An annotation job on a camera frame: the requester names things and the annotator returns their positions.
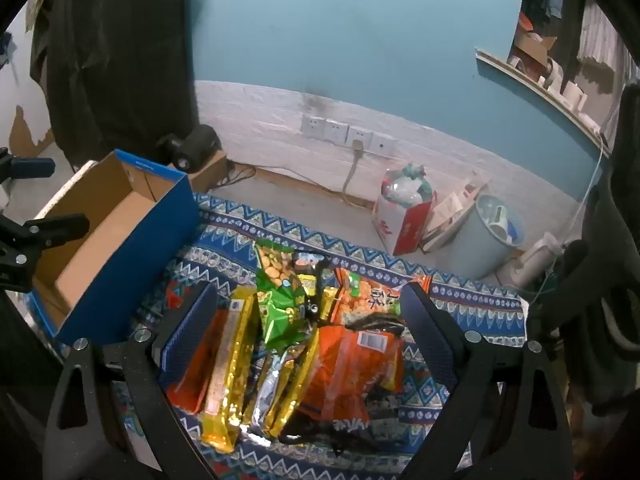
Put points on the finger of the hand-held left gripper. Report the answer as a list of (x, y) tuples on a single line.
[(35, 167), (30, 240)]

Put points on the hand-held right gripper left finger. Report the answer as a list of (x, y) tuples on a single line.
[(192, 330)]

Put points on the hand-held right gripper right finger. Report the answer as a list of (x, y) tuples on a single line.
[(425, 330)]

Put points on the orange snack packet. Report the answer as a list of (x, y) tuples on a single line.
[(200, 370)]

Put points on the long gold snack packet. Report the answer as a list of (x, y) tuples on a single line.
[(232, 360)]

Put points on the orange printed snack bag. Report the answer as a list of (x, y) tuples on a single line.
[(365, 300)]

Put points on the large orange snack bag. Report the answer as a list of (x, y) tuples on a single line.
[(345, 375)]

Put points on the green snack bag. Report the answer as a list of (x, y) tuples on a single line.
[(280, 295)]

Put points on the blue cardboard box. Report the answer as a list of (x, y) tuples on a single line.
[(150, 245)]

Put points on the silver snack packet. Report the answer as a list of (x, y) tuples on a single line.
[(270, 390)]

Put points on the yellow snack packet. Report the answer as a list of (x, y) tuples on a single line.
[(330, 305)]

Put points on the black snack packet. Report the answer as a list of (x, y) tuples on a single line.
[(312, 270)]

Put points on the blue patterned blanket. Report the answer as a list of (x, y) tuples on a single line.
[(440, 310)]

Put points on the light blue bin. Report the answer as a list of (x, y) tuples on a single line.
[(475, 250)]

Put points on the white red paper bag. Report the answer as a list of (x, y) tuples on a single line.
[(395, 225)]

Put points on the beige paper boxes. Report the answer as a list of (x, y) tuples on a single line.
[(450, 210)]

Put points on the white plastic device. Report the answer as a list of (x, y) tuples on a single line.
[(535, 257)]

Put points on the dark hanging clothes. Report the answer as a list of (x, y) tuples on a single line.
[(120, 50)]

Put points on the clear plastic bag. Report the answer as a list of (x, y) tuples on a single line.
[(405, 185)]

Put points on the small brown cardboard box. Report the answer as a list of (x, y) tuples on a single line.
[(212, 172)]

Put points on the black round device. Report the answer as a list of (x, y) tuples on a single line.
[(192, 147)]

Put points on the dark cloth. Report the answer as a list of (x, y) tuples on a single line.
[(610, 285)]

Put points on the white paper rolls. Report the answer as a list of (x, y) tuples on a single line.
[(570, 92)]

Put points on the white wall socket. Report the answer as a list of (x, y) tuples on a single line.
[(382, 144), (313, 126), (336, 131), (360, 136)]

